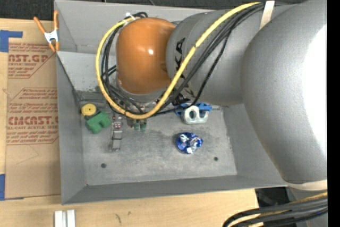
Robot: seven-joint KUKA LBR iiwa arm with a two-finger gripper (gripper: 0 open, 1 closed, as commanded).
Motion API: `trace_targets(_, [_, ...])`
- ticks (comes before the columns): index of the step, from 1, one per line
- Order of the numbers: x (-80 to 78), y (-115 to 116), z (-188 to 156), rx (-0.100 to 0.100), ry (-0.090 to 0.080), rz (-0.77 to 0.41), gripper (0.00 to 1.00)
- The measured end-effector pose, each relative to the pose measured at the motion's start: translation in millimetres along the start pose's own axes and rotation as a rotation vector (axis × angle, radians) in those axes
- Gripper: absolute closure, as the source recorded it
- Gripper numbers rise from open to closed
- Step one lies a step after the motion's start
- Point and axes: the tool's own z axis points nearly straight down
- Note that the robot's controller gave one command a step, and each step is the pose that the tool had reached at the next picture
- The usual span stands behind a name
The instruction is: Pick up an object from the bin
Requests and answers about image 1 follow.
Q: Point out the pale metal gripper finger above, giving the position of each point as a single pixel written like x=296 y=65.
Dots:
x=113 y=141
x=119 y=135

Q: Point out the green plastic block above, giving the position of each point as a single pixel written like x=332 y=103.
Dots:
x=97 y=122

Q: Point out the grey metal bin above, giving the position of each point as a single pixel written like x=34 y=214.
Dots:
x=148 y=162

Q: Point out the yellow round disc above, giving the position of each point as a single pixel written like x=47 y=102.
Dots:
x=88 y=110

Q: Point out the white block with holes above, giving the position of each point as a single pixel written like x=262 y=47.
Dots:
x=189 y=119

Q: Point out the blue shiny foil wrapper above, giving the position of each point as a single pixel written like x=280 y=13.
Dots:
x=188 y=143

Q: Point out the blue plastic piece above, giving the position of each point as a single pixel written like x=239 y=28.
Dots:
x=204 y=107

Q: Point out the brown cardboard board, red print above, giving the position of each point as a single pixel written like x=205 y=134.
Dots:
x=29 y=162

